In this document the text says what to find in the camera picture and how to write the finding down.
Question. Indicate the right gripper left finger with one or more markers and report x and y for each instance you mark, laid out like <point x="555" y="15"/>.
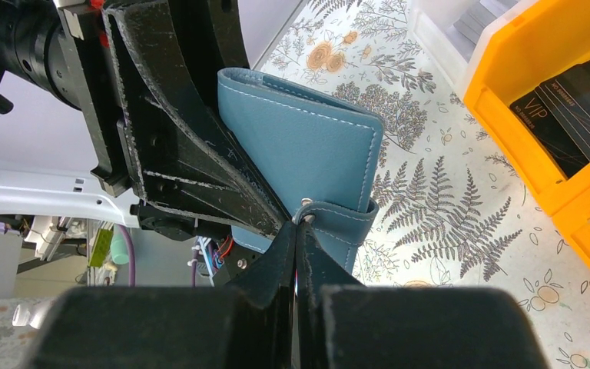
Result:
<point x="246" y="323"/>

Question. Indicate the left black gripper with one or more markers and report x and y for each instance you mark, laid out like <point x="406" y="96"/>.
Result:
<point x="42" y="126"/>

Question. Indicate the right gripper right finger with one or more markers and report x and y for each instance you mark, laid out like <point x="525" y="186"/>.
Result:
<point x="345" y="324"/>

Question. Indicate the blue card holder wallet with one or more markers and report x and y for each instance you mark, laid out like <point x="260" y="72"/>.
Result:
<point x="318" y="153"/>

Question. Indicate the white card storage bin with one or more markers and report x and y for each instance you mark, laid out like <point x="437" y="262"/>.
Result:
<point x="455" y="33"/>

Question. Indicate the yellow card storage bin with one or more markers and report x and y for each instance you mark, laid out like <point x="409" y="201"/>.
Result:
<point x="547" y="39"/>

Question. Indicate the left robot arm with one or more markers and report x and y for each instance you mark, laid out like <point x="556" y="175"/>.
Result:
<point x="144" y="76"/>

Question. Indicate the black VIP cards stack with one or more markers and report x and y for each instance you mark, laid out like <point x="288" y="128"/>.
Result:
<point x="557" y="113"/>

